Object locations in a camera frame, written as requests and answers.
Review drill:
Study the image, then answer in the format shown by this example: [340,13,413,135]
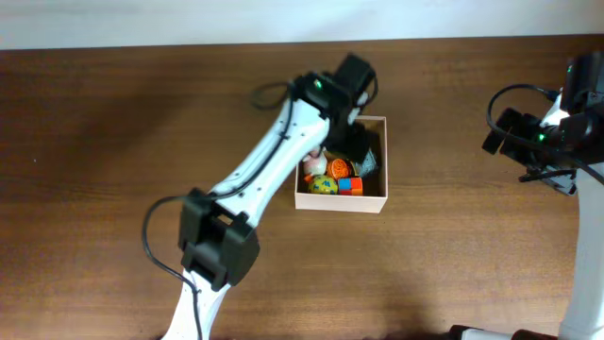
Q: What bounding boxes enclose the white cardboard box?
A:
[294,115,389,213]

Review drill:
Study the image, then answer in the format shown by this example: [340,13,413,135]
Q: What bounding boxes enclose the grey yellow toy truck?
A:
[351,148,379,178]

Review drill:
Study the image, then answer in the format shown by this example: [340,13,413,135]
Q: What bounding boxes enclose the yellow ball blue letters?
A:
[308,175,339,195]

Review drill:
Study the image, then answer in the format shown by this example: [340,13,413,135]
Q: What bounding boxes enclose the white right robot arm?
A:
[447,170,603,340]

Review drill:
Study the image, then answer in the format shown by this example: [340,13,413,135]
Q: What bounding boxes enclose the orange lattice ball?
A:
[327,159,355,179]

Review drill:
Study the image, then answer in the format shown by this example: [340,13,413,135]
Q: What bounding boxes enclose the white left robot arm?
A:
[164,71,378,339]

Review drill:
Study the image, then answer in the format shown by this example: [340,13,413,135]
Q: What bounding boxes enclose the multicolour puzzle cube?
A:
[338,178,363,196]

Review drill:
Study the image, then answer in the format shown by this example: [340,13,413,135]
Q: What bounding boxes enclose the white duck toy pink hat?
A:
[302,147,327,183]

